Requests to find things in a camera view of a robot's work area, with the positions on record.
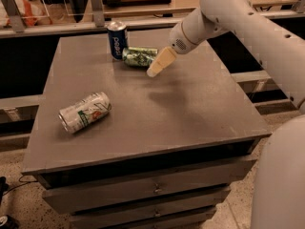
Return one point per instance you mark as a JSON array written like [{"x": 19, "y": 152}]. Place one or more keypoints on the middle metal rail bracket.
[{"x": 97, "y": 12}]

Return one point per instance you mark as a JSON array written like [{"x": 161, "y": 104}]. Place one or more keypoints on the metal rail bracket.
[
  {"x": 97, "y": 12},
  {"x": 14, "y": 15},
  {"x": 299, "y": 6}
]

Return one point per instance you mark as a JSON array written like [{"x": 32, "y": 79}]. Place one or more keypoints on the left metal rail bracket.
[{"x": 14, "y": 15}]

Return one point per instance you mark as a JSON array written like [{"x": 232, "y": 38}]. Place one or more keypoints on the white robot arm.
[{"x": 279, "y": 184}]

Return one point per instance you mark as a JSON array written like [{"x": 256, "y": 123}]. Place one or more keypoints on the right metal rail bracket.
[{"x": 299, "y": 6}]

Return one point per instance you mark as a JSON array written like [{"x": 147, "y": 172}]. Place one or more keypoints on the blue pepsi can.
[{"x": 118, "y": 38}]

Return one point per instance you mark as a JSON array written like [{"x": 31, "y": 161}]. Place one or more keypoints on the drawer metal knob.
[
  {"x": 157, "y": 214},
  {"x": 157, "y": 189}
]

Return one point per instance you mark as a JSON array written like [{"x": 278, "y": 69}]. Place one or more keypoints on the white 7up can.
[{"x": 84, "y": 112}]

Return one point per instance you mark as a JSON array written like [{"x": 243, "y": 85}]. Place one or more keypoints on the green soda can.
[{"x": 139, "y": 56}]

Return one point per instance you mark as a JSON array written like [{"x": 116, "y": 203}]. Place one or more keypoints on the top drawer metal knob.
[{"x": 157, "y": 189}]

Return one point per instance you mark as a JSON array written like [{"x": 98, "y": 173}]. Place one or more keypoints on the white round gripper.
[{"x": 178, "y": 39}]

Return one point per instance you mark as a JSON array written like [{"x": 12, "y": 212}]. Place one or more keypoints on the orange white bag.
[{"x": 31, "y": 13}]

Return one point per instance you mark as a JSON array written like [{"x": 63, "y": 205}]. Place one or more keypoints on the grey drawer cabinet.
[{"x": 191, "y": 129}]

